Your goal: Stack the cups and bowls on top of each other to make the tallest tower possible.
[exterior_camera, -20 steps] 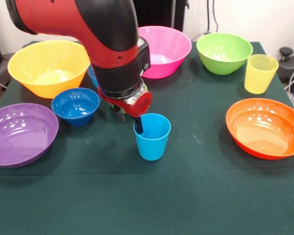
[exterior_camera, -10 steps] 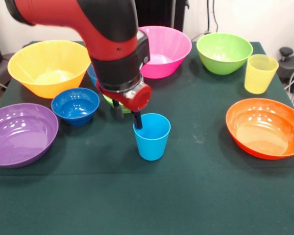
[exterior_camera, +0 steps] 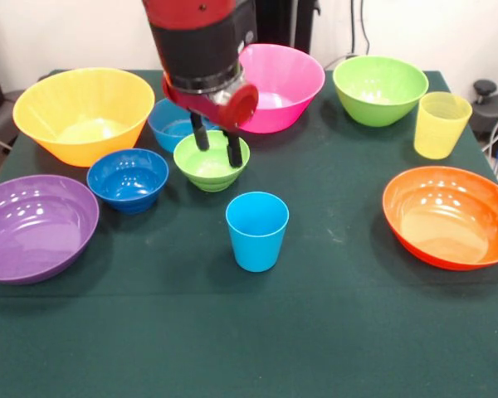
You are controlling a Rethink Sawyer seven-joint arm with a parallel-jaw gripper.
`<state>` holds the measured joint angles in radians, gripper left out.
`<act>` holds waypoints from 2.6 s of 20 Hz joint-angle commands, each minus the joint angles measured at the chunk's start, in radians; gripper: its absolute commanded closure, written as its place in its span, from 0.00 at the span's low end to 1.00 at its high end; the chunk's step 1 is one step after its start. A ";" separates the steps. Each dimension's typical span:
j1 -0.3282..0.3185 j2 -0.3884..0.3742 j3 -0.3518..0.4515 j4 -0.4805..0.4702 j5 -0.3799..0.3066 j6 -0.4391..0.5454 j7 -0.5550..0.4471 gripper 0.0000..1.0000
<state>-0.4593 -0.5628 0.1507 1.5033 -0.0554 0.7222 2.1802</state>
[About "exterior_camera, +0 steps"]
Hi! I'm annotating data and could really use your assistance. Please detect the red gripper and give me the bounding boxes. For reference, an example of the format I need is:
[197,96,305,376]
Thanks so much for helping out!
[161,68,260,169]

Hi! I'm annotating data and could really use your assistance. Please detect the small dark blue bowl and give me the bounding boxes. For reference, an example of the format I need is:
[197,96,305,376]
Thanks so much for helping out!
[85,148,170,216]

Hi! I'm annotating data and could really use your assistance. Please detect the light blue plastic cup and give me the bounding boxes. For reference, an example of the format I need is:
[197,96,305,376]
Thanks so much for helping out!
[225,191,291,274]

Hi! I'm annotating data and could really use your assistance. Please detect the large green plastic bowl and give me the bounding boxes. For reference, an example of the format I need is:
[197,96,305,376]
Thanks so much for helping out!
[332,55,430,128]

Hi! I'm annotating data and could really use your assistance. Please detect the small green plastic bowl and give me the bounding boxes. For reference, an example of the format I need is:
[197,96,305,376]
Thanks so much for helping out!
[173,129,251,193]

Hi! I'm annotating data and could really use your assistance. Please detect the translucent light blue bowl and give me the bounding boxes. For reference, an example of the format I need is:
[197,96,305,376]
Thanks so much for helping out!
[147,98,221,153]

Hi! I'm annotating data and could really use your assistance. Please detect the large pink plastic bowl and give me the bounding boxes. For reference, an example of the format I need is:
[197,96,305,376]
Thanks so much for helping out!
[236,43,326,134]

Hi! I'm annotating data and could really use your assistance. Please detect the large yellow plastic bowl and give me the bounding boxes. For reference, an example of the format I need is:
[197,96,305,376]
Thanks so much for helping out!
[12,67,156,168]

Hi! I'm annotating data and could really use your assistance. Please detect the dark green tablecloth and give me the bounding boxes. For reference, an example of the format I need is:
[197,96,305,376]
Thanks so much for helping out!
[0,69,498,398]

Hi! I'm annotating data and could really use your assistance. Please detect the shallow purple plastic bowl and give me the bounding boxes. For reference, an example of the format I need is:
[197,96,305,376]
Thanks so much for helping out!
[0,174,100,285]

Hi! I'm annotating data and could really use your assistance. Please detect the translucent yellow plastic cup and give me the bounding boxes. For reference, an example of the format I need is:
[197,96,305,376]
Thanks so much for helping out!
[413,91,473,160]

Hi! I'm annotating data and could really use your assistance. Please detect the shallow orange plastic bowl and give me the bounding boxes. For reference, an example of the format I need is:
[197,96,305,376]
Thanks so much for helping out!
[382,166,498,272]

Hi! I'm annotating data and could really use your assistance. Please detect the black knob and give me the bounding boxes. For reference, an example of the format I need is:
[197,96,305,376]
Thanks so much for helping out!
[472,80,498,104]

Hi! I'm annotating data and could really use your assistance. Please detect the black round base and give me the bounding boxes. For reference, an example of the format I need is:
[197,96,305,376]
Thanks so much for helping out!
[468,91,498,146]

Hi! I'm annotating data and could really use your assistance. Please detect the black wall cable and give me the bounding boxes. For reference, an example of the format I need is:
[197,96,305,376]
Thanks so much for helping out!
[344,0,360,63]
[359,0,372,57]

